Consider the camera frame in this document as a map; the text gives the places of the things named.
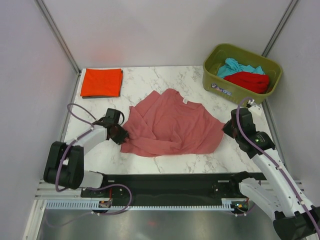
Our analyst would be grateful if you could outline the aluminium frame post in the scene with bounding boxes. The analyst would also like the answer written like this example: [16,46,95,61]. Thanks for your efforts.
[34,0,81,76]
[261,0,300,58]

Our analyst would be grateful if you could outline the turquoise t-shirt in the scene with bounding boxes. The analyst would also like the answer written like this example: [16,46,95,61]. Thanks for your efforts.
[217,58,265,79]

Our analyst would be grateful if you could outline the pink t-shirt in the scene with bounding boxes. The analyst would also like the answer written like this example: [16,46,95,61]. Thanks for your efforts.
[120,88,224,157]

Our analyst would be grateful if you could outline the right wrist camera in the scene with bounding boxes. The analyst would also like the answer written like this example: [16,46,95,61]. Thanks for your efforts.
[246,99,263,116]

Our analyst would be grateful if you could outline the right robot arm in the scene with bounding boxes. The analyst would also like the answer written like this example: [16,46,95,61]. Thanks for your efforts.
[222,107,320,240]

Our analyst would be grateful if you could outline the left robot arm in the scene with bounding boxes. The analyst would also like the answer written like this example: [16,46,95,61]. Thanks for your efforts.
[43,108,129,197]

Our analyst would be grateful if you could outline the left aluminium frame post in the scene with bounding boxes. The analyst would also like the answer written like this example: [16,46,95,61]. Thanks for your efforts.
[34,0,81,76]

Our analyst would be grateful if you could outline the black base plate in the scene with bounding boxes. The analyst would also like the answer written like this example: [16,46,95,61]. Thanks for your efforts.
[81,172,266,206]

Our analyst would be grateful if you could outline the white slotted cable duct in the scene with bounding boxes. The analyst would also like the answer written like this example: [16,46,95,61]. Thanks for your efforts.
[46,198,251,211]

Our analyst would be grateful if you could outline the olive green plastic basket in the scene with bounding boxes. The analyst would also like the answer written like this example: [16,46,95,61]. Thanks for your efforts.
[202,43,283,105]

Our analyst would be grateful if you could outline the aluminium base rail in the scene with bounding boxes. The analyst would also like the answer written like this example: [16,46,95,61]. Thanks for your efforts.
[35,180,305,200]

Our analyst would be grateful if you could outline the right aluminium frame post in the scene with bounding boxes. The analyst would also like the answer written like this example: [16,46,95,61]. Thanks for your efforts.
[261,0,300,58]

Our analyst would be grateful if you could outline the red t-shirt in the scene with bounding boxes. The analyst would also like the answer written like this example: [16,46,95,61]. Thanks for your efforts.
[224,71,270,94]

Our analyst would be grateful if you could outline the folded orange t-shirt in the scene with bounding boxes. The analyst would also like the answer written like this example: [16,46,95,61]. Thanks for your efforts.
[79,68,123,97]

